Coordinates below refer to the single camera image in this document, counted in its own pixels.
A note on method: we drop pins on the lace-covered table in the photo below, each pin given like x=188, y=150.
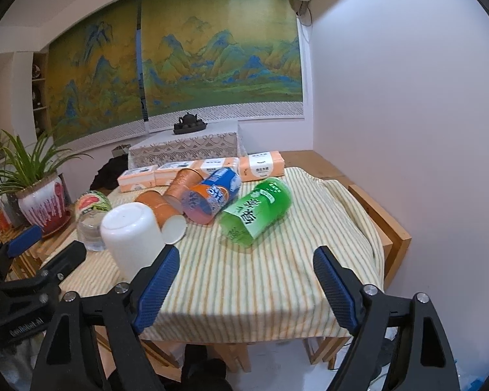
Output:
x=187, y=146

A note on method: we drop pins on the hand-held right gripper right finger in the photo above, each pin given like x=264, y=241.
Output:
x=334, y=289

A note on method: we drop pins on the orange and white tissue pack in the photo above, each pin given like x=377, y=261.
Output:
x=218, y=166
x=136, y=180
x=169, y=174
x=263, y=167

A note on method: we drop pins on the wooden wall shelf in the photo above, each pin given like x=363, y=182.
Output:
x=40, y=89

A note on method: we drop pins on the striped yellow tablecloth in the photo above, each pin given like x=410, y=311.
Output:
x=248, y=285

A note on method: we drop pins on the dark object under table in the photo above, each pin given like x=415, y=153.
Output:
x=203, y=368

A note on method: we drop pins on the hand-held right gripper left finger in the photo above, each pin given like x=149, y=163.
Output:
x=159, y=289

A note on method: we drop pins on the clear bottle red green label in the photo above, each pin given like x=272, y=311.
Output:
x=90, y=220

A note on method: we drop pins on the black cloth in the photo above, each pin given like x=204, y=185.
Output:
x=110, y=173

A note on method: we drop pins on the wooden table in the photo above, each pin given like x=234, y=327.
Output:
x=309, y=163

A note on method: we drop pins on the landscape painting wall hanging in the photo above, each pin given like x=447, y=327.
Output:
x=220, y=57
x=93, y=81

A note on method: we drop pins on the orange paper cup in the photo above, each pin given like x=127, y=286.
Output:
x=163, y=216
x=182, y=185

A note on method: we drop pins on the green tea bottle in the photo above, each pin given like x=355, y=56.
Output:
x=256, y=211

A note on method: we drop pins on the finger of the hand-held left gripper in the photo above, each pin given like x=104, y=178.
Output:
x=24, y=238
x=67, y=256

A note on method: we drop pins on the potted spider plant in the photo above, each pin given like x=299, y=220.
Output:
x=40, y=201

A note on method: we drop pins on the dark teapot set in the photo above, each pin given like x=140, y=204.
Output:
x=189, y=124

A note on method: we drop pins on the white plastic cup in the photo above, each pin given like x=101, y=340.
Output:
x=130, y=240

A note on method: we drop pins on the orange blue soda bottle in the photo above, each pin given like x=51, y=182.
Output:
x=212, y=199

